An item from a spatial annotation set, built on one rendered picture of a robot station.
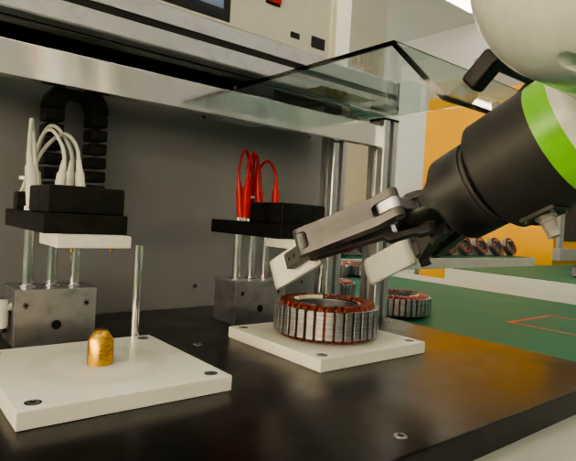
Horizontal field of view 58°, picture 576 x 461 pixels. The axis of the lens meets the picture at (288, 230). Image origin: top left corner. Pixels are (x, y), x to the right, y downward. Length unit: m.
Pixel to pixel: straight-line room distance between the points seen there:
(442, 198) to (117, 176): 0.42
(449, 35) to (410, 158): 1.55
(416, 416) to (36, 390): 0.26
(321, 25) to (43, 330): 0.51
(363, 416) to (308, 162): 0.56
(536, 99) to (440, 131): 4.11
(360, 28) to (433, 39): 2.50
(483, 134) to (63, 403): 0.34
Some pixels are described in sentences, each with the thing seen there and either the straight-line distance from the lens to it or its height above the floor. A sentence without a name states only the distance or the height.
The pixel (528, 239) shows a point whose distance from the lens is 4.03.
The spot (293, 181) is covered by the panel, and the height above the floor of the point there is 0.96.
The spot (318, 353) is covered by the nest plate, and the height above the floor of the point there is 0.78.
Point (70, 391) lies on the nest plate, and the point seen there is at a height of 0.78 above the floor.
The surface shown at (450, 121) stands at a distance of 4.46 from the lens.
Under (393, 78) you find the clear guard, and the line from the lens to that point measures 0.59.
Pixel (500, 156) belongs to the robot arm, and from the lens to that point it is 0.40.
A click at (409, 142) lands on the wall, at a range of 7.06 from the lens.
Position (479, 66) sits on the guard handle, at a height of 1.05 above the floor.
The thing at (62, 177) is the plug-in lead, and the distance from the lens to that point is 0.54.
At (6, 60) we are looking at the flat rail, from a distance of 0.52.
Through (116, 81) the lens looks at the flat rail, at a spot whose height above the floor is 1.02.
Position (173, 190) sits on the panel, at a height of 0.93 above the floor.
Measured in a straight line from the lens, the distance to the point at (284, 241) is 0.57.
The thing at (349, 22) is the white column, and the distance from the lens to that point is 4.75.
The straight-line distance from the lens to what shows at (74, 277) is 0.58.
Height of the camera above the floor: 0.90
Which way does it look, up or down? 1 degrees down
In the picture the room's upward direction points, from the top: 3 degrees clockwise
